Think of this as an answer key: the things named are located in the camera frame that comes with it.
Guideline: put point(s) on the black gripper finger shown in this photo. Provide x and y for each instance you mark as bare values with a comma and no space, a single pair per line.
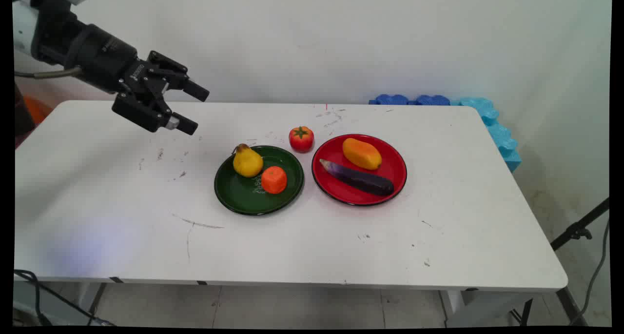
141,110
175,73

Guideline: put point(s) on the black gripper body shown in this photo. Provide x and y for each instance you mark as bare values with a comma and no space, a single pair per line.
97,51

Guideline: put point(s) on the purple toy eggplant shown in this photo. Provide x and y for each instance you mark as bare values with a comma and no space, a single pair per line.
360,179

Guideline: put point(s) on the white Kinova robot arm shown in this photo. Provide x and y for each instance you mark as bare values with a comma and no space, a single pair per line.
20,29

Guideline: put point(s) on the orange object behind table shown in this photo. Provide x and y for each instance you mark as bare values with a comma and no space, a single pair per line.
38,108

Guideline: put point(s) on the yellow toy pear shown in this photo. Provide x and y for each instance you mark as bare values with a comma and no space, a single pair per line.
247,162

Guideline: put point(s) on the green round plate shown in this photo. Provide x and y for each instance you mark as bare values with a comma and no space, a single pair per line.
243,197

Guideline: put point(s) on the red toy tomato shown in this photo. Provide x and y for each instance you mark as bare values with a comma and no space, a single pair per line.
301,139

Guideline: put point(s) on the orange toy fruit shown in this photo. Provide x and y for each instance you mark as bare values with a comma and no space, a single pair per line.
274,180

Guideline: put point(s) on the orange toy mango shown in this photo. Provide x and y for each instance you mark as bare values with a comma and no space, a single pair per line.
361,153

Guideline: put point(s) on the red round plate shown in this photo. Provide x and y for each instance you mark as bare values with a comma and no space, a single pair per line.
351,192

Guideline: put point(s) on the dark blue foam mat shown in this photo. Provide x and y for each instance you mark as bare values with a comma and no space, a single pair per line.
432,100
391,99

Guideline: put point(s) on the light blue foam mat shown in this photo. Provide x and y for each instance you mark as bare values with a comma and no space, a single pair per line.
497,134

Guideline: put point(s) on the black tripod stand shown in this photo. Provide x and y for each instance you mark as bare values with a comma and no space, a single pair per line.
577,231

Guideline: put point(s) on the black table leg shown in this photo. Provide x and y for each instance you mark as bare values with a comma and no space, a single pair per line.
570,307

